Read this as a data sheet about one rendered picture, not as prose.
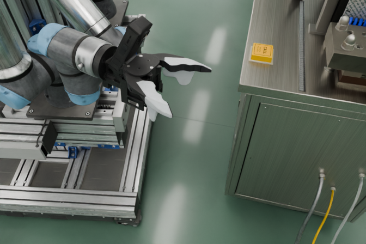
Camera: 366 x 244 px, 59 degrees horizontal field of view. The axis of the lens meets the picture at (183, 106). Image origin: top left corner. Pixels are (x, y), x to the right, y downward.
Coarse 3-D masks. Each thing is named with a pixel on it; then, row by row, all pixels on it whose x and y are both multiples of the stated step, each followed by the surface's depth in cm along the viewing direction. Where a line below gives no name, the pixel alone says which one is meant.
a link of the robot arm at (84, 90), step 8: (80, 72) 68; (64, 80) 70; (72, 80) 69; (80, 80) 70; (88, 80) 71; (96, 80) 74; (64, 88) 74; (72, 88) 71; (80, 88) 71; (88, 88) 73; (96, 88) 75; (72, 96) 74; (80, 96) 73; (88, 96) 74; (96, 96) 76; (80, 104) 75; (88, 104) 76
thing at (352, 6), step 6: (354, 0) 101; (360, 0) 101; (348, 6) 103; (354, 6) 103; (360, 6) 102; (348, 12) 104; (354, 12) 104; (360, 12) 103; (354, 18) 105; (360, 18) 105
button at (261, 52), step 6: (252, 48) 113; (258, 48) 112; (264, 48) 112; (270, 48) 112; (252, 54) 110; (258, 54) 110; (264, 54) 110; (270, 54) 110; (258, 60) 111; (264, 60) 110; (270, 60) 110
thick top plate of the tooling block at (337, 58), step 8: (336, 24) 103; (328, 32) 104; (336, 32) 101; (344, 32) 101; (352, 32) 101; (360, 32) 101; (328, 40) 103; (336, 40) 98; (360, 40) 98; (328, 48) 101; (336, 48) 95; (360, 48) 96; (328, 56) 99; (336, 56) 95; (344, 56) 94; (352, 56) 94; (360, 56) 93; (328, 64) 98; (336, 64) 97; (344, 64) 96; (352, 64) 96; (360, 64) 95; (360, 72) 97
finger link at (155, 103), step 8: (144, 88) 54; (152, 88) 55; (152, 96) 53; (160, 96) 53; (152, 104) 52; (160, 104) 52; (168, 104) 52; (152, 112) 55; (160, 112) 52; (168, 112) 51; (152, 120) 56
